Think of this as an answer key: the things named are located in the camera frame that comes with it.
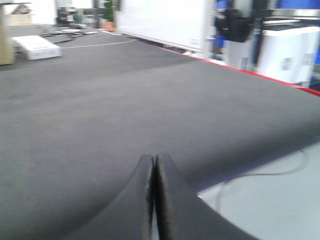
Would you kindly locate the red tape strip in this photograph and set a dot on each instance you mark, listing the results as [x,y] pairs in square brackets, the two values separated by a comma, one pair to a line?
[294,86]

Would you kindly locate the white board panel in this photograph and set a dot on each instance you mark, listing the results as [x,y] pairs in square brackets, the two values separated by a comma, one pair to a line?
[179,23]

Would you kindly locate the green potted plant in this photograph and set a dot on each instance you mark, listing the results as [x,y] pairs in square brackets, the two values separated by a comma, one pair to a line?
[108,15]

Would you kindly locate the large brown cardboard box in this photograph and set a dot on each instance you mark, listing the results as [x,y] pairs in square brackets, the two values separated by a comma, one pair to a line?
[6,48]

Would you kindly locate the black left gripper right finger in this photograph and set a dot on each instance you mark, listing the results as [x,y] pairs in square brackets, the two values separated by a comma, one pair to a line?
[181,214]

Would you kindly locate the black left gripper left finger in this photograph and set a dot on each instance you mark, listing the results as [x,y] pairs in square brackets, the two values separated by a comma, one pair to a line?
[129,215]

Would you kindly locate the long white carton box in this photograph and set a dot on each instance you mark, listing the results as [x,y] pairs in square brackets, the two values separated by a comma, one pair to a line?
[36,47]

